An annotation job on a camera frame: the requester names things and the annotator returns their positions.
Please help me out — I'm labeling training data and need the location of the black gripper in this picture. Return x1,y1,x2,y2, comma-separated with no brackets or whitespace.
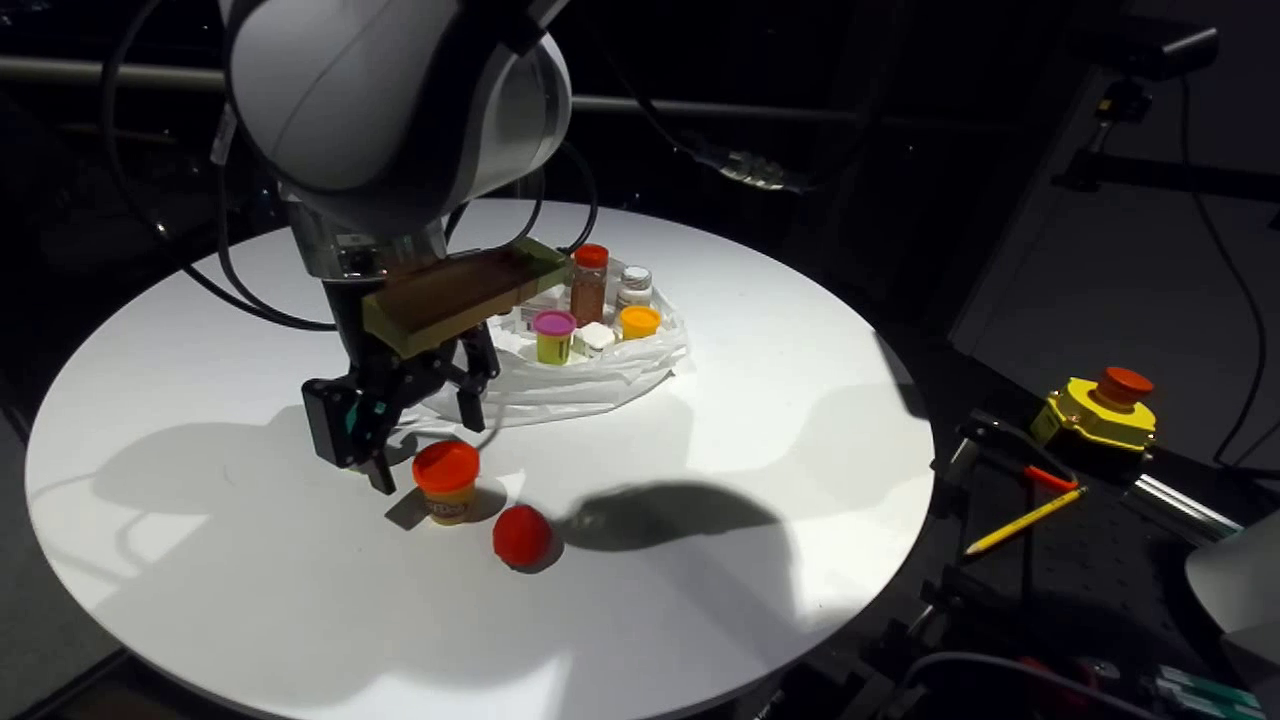
299,271,504,501

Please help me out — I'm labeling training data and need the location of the orange lid dough can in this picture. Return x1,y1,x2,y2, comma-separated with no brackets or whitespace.
407,435,486,530

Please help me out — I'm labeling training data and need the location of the purple lid dough can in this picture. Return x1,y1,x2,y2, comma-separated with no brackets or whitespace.
528,309,581,374

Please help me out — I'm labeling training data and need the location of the brown spice bottle red cap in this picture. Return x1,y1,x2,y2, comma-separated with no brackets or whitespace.
567,241,618,327

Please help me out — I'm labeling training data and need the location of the yellow lid dough can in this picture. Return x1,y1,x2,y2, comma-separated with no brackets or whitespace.
611,300,669,344

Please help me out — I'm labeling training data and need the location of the small white pill bottle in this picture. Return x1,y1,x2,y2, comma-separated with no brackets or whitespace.
611,266,662,314

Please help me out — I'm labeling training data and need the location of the red lid dough can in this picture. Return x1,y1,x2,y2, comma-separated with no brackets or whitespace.
487,501,558,575

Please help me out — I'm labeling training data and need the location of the crumpled clear plastic bag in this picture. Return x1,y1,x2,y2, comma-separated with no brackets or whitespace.
395,266,696,432

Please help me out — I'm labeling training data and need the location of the yellow pencil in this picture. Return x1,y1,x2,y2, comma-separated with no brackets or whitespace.
964,483,1094,561

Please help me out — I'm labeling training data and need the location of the yellow emergency stop button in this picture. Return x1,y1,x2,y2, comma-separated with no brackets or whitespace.
1030,364,1161,457

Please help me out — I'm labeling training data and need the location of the teal object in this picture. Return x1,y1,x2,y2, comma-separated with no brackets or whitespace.
1158,664,1270,720

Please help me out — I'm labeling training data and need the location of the white rounded object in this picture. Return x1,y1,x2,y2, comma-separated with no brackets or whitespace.
1180,510,1280,664

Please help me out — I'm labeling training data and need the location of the black robot camera cable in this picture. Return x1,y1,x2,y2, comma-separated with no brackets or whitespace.
95,0,606,335

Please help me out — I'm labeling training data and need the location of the red handled tool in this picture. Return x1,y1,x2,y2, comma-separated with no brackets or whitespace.
1022,462,1083,501

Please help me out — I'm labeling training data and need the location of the grey cable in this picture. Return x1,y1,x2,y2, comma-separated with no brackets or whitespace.
898,648,1166,720

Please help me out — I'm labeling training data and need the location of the aluminium profile rail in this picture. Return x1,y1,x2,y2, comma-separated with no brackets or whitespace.
1123,471,1252,543

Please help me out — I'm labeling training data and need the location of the thin black hanging cable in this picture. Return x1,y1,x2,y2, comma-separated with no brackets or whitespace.
1178,78,1272,464

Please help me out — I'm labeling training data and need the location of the dark camera on stand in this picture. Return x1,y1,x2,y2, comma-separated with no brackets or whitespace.
1053,5,1224,192

